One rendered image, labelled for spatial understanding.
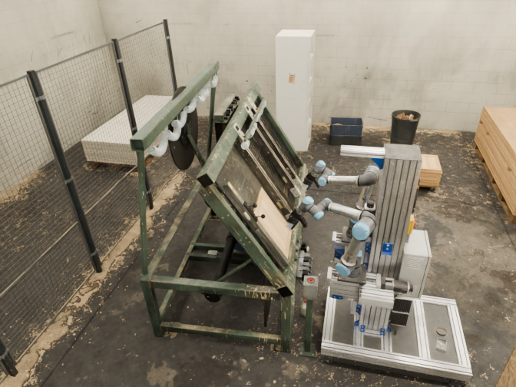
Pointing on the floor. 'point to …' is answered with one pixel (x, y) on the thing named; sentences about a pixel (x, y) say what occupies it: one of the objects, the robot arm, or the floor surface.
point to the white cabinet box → (295, 84)
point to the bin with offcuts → (404, 127)
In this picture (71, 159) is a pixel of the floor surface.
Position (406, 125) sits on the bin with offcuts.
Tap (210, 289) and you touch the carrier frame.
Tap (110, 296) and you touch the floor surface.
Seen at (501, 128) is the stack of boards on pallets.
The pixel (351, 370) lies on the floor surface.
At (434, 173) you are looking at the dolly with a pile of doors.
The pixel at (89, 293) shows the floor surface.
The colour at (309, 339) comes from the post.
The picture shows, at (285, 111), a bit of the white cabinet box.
